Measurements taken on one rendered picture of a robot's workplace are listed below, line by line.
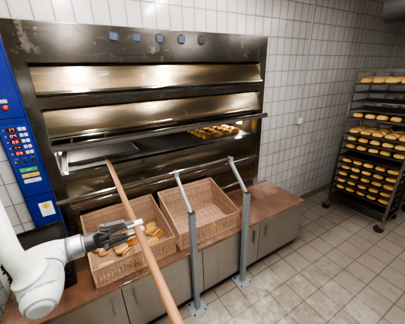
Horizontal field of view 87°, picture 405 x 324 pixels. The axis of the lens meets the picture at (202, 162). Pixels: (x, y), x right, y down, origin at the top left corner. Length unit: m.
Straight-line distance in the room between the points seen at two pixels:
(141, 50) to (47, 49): 0.54
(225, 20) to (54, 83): 1.34
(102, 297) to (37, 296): 0.85
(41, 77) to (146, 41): 0.69
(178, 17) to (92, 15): 0.57
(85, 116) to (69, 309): 1.18
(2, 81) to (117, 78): 0.61
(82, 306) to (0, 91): 1.30
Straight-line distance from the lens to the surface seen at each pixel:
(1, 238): 0.85
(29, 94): 1.66
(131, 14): 1.75
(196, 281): 1.87
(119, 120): 1.68
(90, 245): 0.99
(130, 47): 1.71
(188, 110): 1.85
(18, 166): 1.73
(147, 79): 1.72
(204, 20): 1.96
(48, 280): 0.87
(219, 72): 2.01
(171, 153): 1.87
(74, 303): 1.68
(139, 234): 0.96
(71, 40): 1.66
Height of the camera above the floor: 1.80
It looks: 22 degrees down
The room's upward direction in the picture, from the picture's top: 2 degrees counter-clockwise
